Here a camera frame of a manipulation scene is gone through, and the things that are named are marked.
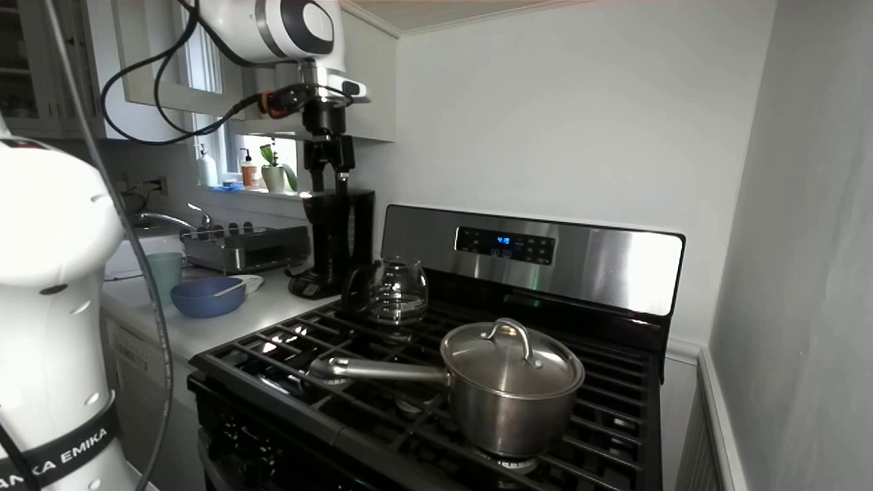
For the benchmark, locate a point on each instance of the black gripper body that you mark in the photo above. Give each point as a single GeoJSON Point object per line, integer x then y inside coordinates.
{"type": "Point", "coordinates": [327, 158]}

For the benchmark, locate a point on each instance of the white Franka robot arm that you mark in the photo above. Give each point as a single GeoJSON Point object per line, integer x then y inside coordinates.
{"type": "Point", "coordinates": [44, 273]}

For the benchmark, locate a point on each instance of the black and steel gas stove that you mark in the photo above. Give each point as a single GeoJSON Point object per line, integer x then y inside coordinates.
{"type": "Point", "coordinates": [582, 262]}

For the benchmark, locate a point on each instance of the black coffee maker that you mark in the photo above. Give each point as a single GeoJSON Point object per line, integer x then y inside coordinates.
{"type": "Point", "coordinates": [357, 235]}

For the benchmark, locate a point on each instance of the orchid in white pot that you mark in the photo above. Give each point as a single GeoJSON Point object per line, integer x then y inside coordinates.
{"type": "Point", "coordinates": [276, 172]}

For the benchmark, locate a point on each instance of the orange soap bottle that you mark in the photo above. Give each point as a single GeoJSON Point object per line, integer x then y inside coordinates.
{"type": "Point", "coordinates": [246, 172]}

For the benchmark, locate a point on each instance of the metal dish rack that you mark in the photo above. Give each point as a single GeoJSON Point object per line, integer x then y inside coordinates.
{"type": "Point", "coordinates": [235, 248]}

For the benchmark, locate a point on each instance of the white framed window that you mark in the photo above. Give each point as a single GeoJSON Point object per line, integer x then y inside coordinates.
{"type": "Point", "coordinates": [233, 158]}

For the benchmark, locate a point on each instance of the white plastic bottle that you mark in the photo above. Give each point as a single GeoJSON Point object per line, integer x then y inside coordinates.
{"type": "Point", "coordinates": [205, 171]}

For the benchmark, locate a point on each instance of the blue bowl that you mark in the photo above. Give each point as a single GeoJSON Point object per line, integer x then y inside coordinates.
{"type": "Point", "coordinates": [205, 302]}

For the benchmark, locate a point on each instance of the chrome sink faucet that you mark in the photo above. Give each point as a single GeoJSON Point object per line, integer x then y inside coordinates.
{"type": "Point", "coordinates": [165, 218]}

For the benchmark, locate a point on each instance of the teal cup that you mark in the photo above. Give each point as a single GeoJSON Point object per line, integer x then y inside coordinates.
{"type": "Point", "coordinates": [168, 268]}

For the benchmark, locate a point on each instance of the stainless steel saucepan lid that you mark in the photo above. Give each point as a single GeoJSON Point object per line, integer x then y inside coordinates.
{"type": "Point", "coordinates": [509, 359]}

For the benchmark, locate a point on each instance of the white base cabinet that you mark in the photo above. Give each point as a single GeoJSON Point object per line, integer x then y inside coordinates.
{"type": "Point", "coordinates": [158, 418]}

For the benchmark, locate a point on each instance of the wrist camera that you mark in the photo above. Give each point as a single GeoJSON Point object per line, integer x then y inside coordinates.
{"type": "Point", "coordinates": [345, 88]}

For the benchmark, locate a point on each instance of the white wall cabinet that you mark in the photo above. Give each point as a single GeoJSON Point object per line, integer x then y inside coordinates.
{"type": "Point", "coordinates": [370, 82]}

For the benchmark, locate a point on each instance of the wall power outlet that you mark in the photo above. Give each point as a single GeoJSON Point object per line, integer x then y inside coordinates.
{"type": "Point", "coordinates": [155, 187]}

